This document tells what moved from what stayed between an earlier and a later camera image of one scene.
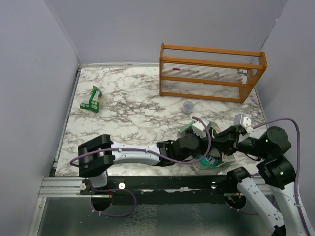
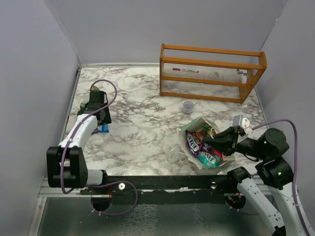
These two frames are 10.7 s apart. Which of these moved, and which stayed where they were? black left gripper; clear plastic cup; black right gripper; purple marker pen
Moved: black left gripper
Stayed: clear plastic cup; black right gripper; purple marker pen
